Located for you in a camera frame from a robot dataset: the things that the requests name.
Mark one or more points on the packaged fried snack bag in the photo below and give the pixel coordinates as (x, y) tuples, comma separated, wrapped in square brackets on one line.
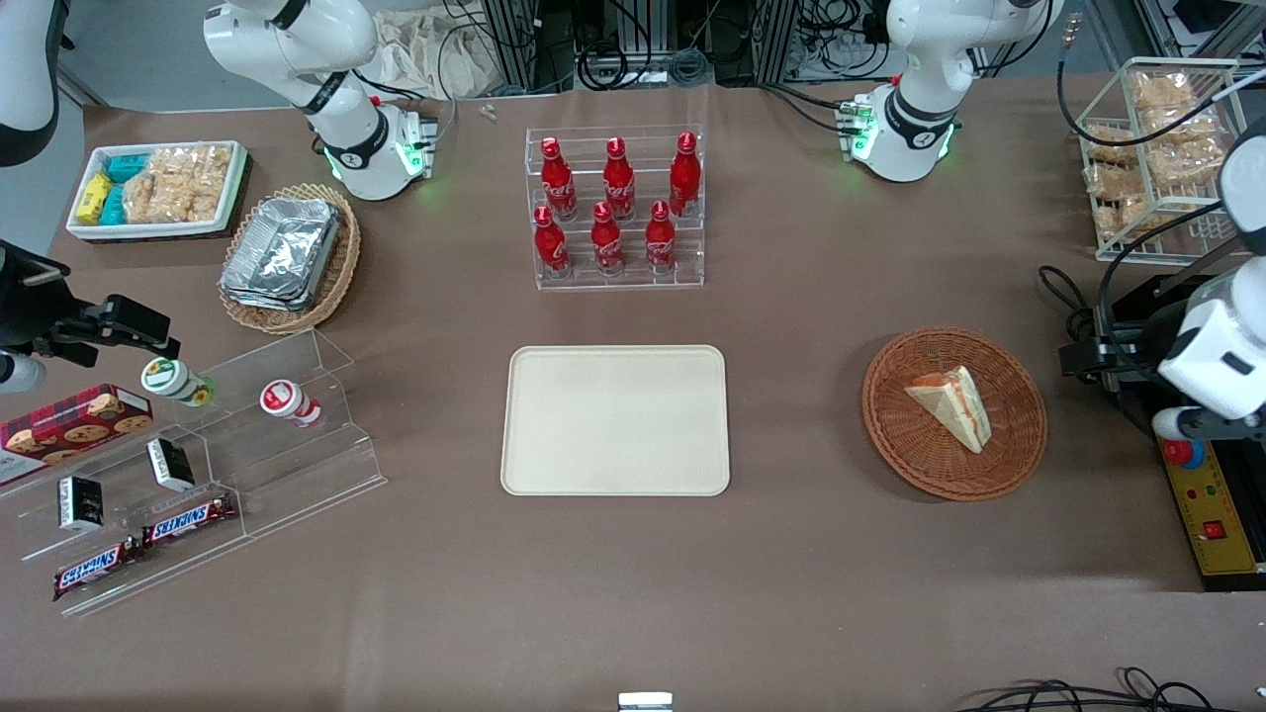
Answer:
[(1162, 91), (1110, 145), (1182, 124), (1116, 181), (1187, 163), (1118, 220)]

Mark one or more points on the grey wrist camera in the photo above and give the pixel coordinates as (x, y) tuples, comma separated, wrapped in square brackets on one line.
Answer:
[(1202, 423), (20, 373)]

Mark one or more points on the light oval wicker basket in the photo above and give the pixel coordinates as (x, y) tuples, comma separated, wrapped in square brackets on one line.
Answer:
[(341, 267)]

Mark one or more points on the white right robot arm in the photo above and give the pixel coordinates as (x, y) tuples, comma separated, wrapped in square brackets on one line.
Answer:
[(336, 89)]

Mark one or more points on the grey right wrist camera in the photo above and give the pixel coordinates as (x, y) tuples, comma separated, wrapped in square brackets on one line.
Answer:
[(20, 373)]

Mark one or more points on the triangular sandwich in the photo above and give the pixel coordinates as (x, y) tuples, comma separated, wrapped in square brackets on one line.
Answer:
[(951, 403)]

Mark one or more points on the teal small carton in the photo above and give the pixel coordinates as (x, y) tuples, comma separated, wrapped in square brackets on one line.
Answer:
[(127, 166), (114, 206)]

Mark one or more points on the red lid yogurt cup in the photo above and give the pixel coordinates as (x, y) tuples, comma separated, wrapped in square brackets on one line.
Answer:
[(287, 400)]

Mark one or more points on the brown round wicker basket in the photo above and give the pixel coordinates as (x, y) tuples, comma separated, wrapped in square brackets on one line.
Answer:
[(895, 425)]

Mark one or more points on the aluminium frame rack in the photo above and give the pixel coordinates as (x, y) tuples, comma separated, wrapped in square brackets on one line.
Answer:
[(519, 44)]

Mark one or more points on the beige rectangular tray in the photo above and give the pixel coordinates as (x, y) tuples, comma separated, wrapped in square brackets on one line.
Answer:
[(613, 420)]

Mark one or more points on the beige cloth bag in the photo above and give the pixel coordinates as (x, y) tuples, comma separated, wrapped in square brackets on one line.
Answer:
[(425, 54)]

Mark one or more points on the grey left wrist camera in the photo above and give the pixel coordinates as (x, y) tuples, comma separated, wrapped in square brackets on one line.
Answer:
[(1202, 423)]

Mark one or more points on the stack of foil trays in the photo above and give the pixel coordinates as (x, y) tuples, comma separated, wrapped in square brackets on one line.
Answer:
[(282, 252)]

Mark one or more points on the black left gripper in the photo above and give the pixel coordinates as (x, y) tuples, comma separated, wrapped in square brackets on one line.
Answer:
[(1147, 344)]

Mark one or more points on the clear acrylic bottle rack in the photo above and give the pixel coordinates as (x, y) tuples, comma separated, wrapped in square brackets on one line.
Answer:
[(692, 267)]

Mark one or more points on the Snickers chocolate bar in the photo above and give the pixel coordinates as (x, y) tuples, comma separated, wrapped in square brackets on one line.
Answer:
[(188, 519), (94, 571)]

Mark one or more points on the small black white box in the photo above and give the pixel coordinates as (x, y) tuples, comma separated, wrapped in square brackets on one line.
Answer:
[(170, 465), (81, 502)]

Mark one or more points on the red plaid cookie box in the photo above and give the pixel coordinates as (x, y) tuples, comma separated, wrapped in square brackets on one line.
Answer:
[(69, 425)]

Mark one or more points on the black countertop appliance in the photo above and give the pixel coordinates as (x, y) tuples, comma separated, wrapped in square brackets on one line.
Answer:
[(1246, 494)]

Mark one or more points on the red cola bottle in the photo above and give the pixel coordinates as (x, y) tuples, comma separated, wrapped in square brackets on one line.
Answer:
[(619, 183), (607, 242), (550, 247), (557, 183), (661, 242), (684, 178)]

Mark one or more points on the clear bag of rice crackers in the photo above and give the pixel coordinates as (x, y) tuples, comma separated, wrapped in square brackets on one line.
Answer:
[(178, 183)]

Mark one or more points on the silver metal bracket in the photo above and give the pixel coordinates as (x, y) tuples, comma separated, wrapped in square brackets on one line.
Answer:
[(645, 702)]

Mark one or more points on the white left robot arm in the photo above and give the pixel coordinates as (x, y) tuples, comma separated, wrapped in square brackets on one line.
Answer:
[(920, 109)]

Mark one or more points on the yellow small carton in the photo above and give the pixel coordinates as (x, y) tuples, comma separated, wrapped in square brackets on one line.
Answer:
[(94, 198)]

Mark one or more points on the green lid yogurt cup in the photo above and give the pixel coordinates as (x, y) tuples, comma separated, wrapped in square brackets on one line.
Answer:
[(173, 381)]

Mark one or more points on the white rectangular snack bin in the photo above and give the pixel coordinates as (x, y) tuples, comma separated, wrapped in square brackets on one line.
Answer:
[(235, 193)]

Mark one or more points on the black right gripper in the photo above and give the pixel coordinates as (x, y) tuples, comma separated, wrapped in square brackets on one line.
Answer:
[(30, 309)]

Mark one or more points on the yellow control panel box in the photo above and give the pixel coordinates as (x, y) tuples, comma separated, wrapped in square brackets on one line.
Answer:
[(1217, 524)]

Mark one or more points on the red emergency stop button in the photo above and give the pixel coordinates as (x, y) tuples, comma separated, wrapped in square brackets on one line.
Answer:
[(1185, 453)]

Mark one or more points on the clear acrylic stepped display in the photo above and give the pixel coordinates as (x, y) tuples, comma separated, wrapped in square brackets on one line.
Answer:
[(297, 475)]

